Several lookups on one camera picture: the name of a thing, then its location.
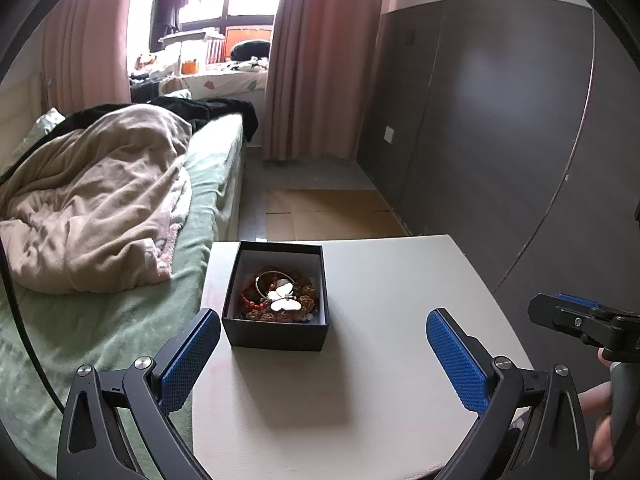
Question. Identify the pink curtain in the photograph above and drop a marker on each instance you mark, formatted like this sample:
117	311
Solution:
320	60
85	50

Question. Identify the bed with green sheet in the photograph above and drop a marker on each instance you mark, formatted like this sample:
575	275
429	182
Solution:
100	335

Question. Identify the hanging dark clothes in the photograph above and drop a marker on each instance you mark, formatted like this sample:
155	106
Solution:
167	5

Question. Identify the white butterfly pendant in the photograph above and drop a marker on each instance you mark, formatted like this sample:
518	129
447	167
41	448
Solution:
282	302

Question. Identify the row of books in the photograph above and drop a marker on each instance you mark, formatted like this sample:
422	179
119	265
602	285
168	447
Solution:
215	50

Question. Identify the white wall socket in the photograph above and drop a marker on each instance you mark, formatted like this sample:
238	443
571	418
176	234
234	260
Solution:
388	135

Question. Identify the printed windowsill cloth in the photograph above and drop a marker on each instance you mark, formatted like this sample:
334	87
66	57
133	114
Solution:
220	80

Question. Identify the pale green pillow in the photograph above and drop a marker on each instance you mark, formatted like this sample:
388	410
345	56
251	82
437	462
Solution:
50	121

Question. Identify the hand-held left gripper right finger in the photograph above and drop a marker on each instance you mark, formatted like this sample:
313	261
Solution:
455	360

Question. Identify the beige blanket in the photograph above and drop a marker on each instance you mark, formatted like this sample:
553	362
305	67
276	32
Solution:
100	200

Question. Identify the orange board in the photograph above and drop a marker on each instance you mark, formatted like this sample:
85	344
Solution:
235	35

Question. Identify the black round cushion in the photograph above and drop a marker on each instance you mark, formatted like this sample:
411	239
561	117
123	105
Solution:
250	49

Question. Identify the person's right hand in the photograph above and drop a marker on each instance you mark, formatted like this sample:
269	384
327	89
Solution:
600	440

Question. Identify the cardboard sheet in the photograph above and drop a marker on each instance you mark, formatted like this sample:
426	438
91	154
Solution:
325	215

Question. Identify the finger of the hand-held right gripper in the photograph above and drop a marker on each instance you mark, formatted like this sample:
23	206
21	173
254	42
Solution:
580	301
550	312

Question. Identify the black jewelry box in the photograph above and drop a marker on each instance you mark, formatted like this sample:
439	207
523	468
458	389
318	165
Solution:
275	335

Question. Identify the black cloth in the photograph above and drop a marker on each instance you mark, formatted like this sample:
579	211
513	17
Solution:
215	107

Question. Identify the silver bangle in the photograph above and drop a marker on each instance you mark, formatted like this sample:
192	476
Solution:
257	282

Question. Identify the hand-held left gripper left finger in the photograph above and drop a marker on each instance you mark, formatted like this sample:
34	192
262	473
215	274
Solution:
190	355

